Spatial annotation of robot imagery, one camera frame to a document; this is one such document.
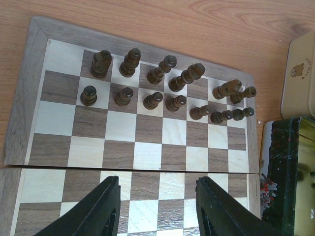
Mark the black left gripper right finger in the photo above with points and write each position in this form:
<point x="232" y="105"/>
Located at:
<point x="219" y="214"/>

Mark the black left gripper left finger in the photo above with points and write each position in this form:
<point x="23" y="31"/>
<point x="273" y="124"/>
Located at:
<point x="97" y="214"/>

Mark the dark pawn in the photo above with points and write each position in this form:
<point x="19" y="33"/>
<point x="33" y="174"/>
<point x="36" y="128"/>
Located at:
<point x="173" y="104"/>
<point x="197" y="113"/>
<point x="152" y="101"/>
<point x="239" y="114"/>
<point x="123" y="97"/>
<point x="88" y="96"/>
<point x="220" y="117"/>

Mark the dark wooden rook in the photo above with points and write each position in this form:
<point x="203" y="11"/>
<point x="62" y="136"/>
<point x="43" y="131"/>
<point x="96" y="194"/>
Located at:
<point x="239" y="96"/>

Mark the dark wooden king piece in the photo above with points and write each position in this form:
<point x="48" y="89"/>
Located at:
<point x="188" y="76"/>

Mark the dark wooden bishop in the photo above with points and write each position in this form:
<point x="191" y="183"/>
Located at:
<point x="131" y="61"/>

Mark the dark wooden chess piece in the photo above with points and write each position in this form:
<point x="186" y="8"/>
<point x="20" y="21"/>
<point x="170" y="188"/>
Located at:
<point x="156" y="75"/>

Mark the dark wooden knight piece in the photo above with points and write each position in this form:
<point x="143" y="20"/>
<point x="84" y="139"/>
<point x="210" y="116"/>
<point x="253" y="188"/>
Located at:
<point x="101" y="63"/>

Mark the wooden folding chess board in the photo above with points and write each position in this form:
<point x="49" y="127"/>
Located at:
<point x="57" y="150"/>

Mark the gold tin tray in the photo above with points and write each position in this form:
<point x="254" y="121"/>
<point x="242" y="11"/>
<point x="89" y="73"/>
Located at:
<point x="287" y="176"/>

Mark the silver tin tray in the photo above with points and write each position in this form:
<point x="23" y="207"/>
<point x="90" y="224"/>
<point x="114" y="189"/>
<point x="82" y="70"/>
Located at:
<point x="298" y="98"/>

